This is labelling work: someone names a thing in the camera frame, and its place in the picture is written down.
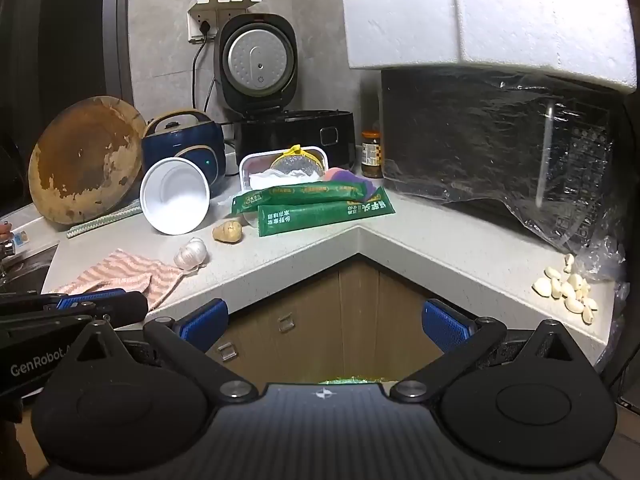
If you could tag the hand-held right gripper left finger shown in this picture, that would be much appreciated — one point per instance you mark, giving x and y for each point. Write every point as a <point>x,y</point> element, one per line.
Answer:
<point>202,324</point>

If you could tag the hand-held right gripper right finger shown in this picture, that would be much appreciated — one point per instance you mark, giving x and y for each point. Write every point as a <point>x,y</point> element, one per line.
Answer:
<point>446,325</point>

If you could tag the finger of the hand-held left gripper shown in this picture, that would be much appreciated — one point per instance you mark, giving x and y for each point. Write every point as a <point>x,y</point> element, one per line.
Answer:
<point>85,301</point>
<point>127,307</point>

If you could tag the green bag-lined trash bin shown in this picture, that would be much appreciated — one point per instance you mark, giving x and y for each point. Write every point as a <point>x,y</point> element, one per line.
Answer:
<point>350,381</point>

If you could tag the white paper bowl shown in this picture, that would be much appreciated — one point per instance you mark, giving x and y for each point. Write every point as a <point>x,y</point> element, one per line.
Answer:
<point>172,200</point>

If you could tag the white tissue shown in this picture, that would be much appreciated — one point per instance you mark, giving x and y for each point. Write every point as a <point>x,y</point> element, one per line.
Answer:
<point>270,179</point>

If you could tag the green snack packet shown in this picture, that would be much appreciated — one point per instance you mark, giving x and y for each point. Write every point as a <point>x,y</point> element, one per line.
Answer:
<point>325,215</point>
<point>300,194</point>

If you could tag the white plastic tray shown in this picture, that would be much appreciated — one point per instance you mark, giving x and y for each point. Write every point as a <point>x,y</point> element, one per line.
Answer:
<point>250,164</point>

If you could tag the pink striped cloth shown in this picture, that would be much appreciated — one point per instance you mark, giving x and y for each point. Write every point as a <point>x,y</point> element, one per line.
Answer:
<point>125,272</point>

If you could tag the steel sink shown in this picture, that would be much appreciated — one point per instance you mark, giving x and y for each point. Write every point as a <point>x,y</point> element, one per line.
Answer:
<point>25,275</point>

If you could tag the garlic bulb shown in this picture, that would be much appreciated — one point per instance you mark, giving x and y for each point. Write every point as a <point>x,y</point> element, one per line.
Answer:
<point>192,255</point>

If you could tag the metal faucet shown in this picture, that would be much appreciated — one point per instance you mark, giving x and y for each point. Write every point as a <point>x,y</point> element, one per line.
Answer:
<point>7,249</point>

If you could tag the ginger piece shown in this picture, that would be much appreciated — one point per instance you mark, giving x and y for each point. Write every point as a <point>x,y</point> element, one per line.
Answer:
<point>227,232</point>

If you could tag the beige wooden base cabinet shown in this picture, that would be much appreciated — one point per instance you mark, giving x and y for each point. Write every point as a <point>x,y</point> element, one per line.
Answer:
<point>310,320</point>

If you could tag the pile of garlic cloves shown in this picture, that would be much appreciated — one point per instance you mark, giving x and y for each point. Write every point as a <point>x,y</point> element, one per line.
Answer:
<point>570,290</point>

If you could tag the round wooden cutting board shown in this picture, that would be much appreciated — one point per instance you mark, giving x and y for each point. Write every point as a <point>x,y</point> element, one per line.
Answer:
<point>85,160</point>

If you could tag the blue rice cooker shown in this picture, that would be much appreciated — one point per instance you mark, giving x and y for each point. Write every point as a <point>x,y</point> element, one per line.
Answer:
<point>200,145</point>

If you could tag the purple pink sponge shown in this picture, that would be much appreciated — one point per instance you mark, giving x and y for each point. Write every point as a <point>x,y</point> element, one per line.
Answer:
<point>345,176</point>

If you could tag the glass jar orange lid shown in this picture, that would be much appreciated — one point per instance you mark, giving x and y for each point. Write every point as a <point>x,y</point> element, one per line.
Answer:
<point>371,155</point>

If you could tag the steel scourer yellow band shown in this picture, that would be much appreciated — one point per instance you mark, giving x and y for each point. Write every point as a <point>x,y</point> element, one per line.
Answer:
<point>295,162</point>

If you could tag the black microwave in plastic wrap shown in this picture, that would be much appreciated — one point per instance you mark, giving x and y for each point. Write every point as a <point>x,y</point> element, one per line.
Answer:
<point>475,135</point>

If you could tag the black rice cooker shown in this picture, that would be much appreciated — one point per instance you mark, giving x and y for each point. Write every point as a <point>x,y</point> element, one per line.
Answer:
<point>295,135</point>

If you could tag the white foam box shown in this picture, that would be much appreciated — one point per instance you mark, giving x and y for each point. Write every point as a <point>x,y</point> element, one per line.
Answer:
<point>500,20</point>

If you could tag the white wall socket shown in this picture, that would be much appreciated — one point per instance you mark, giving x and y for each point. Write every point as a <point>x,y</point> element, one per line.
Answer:
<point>200,15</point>

